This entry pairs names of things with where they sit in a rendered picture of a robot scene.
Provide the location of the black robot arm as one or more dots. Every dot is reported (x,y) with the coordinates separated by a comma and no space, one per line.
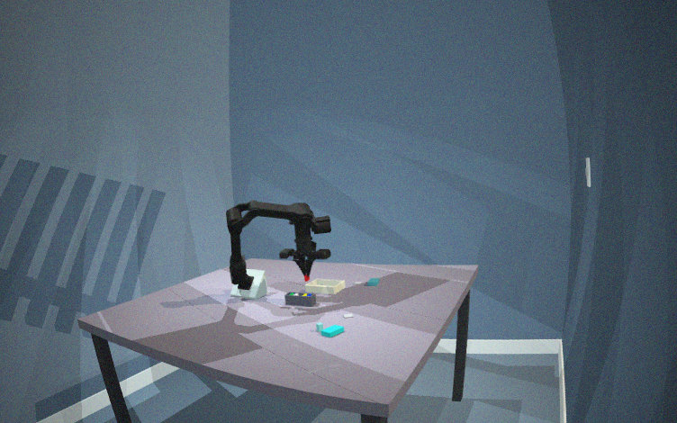
(299,215)

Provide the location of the cyan rectangular block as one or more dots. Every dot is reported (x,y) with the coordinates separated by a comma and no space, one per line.
(332,331)

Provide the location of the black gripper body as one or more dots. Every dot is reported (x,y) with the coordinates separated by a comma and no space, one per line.
(304,246)

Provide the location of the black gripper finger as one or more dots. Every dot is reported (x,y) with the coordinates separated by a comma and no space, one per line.
(308,265)
(301,264)

